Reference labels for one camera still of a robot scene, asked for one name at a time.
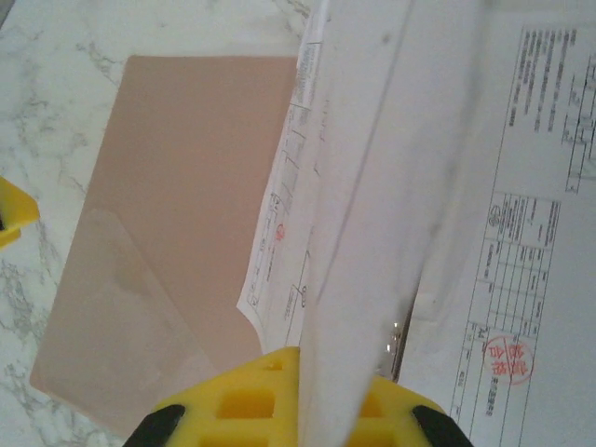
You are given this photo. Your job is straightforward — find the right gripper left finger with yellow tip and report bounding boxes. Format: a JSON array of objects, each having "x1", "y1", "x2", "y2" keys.
[{"x1": 123, "y1": 346, "x2": 308, "y2": 447}]

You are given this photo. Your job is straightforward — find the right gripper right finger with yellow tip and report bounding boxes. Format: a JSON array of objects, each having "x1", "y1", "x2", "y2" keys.
[{"x1": 348, "y1": 374, "x2": 474, "y2": 447}]

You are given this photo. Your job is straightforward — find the printed technical drawing sheet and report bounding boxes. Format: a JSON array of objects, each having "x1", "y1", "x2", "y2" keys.
[
  {"x1": 236, "y1": 0, "x2": 336, "y2": 355},
  {"x1": 400, "y1": 0, "x2": 596, "y2": 447}
]

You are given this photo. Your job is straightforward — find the pink paper folder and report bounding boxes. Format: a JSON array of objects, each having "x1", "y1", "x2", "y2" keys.
[{"x1": 28, "y1": 54, "x2": 302, "y2": 439}]

